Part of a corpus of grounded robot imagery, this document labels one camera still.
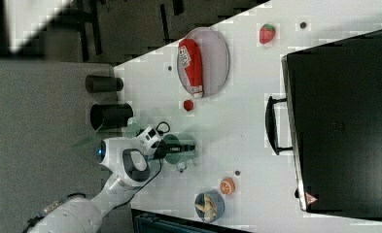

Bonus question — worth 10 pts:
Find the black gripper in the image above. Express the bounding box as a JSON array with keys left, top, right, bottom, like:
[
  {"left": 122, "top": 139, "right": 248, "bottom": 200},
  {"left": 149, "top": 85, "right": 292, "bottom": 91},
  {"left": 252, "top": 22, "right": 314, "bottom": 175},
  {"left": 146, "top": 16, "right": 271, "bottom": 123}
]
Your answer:
[{"left": 154, "top": 141, "right": 195, "bottom": 159}]

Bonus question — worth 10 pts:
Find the teal green mug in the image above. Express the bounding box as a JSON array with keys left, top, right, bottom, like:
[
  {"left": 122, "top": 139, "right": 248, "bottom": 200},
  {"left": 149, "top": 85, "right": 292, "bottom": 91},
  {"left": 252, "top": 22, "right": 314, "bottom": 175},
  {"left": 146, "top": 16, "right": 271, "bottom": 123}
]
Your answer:
[{"left": 163, "top": 133, "right": 195, "bottom": 173}]

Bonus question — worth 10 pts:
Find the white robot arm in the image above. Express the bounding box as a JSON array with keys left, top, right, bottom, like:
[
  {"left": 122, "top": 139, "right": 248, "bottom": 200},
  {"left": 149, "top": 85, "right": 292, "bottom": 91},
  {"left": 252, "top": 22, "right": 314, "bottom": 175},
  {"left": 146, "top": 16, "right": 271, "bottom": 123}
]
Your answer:
[{"left": 22, "top": 134, "right": 195, "bottom": 233}]

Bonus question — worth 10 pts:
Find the small red strawberry toy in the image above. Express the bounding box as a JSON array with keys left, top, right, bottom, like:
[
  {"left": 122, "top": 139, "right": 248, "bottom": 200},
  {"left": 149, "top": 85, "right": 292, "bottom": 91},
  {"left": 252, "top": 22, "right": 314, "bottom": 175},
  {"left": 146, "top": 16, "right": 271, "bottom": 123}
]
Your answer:
[{"left": 183, "top": 100, "right": 194, "bottom": 112}]

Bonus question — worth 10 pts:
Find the black round pot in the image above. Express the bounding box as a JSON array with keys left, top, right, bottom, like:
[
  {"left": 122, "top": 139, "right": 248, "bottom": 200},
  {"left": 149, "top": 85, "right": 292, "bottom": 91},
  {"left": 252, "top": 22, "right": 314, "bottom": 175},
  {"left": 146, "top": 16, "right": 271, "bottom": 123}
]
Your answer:
[{"left": 89, "top": 104, "right": 133, "bottom": 130}]

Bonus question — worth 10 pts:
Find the orange slice toy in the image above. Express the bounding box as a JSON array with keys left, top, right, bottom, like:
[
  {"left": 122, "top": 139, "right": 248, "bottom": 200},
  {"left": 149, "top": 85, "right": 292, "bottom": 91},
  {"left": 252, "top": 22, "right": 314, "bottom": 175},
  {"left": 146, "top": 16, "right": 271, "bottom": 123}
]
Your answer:
[{"left": 220, "top": 178, "right": 235, "bottom": 195}]

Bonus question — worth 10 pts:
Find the peeled banana toy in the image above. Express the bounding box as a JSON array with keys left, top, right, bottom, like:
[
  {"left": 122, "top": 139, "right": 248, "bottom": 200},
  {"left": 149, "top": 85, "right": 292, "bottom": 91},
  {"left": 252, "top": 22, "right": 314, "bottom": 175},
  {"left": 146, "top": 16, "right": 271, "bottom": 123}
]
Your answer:
[{"left": 194, "top": 194, "right": 217, "bottom": 222}]

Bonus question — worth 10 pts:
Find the blue bowl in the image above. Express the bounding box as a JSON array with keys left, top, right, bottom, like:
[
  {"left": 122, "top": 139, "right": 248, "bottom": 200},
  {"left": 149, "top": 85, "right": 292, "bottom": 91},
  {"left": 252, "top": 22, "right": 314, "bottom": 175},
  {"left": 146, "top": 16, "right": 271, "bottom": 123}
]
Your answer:
[{"left": 194, "top": 190, "right": 225, "bottom": 223}]

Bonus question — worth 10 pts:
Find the dark cylinder cup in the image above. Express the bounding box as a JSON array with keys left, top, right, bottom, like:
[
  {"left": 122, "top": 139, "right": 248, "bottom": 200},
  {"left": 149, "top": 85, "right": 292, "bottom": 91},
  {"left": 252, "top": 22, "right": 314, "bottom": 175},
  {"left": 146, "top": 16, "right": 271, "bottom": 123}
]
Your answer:
[{"left": 85, "top": 75, "right": 123, "bottom": 93}]

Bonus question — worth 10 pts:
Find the red ketchup bottle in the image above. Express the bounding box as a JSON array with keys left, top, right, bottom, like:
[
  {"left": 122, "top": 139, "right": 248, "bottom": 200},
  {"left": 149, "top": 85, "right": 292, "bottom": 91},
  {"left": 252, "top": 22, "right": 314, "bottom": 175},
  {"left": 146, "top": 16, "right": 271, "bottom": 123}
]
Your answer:
[{"left": 178, "top": 39, "right": 203, "bottom": 98}]

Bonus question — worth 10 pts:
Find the grey round plate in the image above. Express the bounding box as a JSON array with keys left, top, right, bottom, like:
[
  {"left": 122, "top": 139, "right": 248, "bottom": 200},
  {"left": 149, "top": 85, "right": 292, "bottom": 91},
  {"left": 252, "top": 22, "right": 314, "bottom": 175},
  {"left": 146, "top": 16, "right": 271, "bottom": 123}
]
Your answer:
[{"left": 177, "top": 27, "right": 229, "bottom": 98}]

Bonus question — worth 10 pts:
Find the large red strawberry toy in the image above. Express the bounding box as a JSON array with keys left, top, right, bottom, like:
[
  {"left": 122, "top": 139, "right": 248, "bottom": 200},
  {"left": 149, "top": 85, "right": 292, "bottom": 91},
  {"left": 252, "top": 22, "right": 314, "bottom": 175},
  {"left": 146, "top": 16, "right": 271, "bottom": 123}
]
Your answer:
[{"left": 259, "top": 23, "right": 276, "bottom": 45}]

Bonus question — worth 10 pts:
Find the silver black toaster oven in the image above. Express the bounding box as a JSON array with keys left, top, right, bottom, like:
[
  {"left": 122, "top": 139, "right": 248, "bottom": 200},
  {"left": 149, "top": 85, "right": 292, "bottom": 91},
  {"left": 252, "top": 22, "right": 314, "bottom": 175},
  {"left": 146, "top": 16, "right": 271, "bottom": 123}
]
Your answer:
[{"left": 281, "top": 29, "right": 382, "bottom": 221}]

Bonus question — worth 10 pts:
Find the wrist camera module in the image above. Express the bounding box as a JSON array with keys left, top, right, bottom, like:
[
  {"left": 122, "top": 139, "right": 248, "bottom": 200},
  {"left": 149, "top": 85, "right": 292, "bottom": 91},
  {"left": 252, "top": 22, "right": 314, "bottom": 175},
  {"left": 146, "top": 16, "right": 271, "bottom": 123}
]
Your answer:
[{"left": 138, "top": 126, "right": 162, "bottom": 155}]

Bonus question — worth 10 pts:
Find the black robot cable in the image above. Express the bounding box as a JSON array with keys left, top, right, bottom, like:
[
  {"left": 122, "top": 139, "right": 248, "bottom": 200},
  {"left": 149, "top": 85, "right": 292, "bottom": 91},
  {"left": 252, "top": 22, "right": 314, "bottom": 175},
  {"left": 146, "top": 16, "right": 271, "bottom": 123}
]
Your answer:
[{"left": 126, "top": 121, "right": 171, "bottom": 203}]

